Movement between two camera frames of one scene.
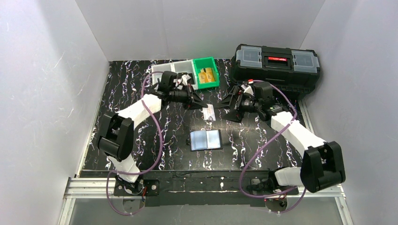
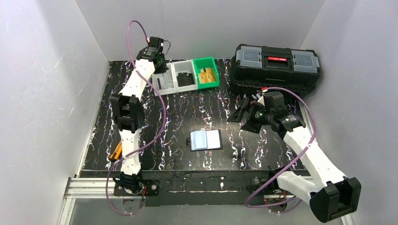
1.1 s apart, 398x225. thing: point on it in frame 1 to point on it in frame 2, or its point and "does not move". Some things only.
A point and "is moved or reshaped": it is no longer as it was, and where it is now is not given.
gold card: x=210 y=75 does not move
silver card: x=208 y=111 is moved or reshaped
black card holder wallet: x=205 y=139 does not move
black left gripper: x=189 y=97 to x=160 y=65
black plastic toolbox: x=296 y=71 does not move
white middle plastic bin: x=186 y=66 does not move
